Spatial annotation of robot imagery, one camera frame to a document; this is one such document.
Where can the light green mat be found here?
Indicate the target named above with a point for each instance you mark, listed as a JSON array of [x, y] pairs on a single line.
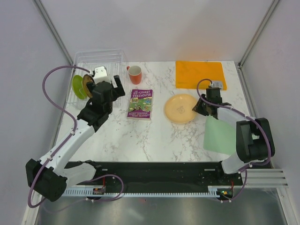
[[219, 136]]

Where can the green plate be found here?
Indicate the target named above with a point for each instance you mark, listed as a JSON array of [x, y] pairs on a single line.
[[77, 85]]

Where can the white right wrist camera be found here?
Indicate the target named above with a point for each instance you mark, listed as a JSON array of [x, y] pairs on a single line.
[[217, 84]]

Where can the yellow patterned dark-rimmed plate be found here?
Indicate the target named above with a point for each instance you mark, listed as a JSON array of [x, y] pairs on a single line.
[[86, 82]]

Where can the purple treehouse book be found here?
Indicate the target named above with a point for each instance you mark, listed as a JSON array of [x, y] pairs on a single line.
[[140, 104]]

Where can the white slotted cable duct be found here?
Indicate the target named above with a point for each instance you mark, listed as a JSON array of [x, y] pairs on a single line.
[[99, 191]]

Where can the orange mug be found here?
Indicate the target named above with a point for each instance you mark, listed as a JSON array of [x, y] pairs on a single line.
[[135, 74]]

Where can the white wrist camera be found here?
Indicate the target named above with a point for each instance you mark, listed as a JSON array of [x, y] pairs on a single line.
[[217, 84], [99, 74]]

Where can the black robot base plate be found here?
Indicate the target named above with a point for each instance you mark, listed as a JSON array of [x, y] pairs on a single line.
[[162, 176]]

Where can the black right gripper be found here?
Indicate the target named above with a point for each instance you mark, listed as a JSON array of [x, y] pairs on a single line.
[[198, 108]]

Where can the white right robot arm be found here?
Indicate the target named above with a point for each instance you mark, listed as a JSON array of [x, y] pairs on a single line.
[[253, 138]]

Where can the cream plate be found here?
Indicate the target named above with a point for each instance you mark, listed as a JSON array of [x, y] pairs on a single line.
[[179, 108]]

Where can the white wire dish rack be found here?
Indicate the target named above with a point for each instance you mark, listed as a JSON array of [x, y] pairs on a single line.
[[103, 65]]

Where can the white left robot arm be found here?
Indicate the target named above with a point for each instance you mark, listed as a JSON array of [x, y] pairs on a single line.
[[49, 176]]

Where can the orange folder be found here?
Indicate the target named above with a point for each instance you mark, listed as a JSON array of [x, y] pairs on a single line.
[[189, 73]]

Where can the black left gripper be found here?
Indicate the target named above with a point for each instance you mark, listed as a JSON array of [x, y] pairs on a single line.
[[118, 91]]

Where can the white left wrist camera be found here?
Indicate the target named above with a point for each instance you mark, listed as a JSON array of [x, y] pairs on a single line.
[[99, 74]]

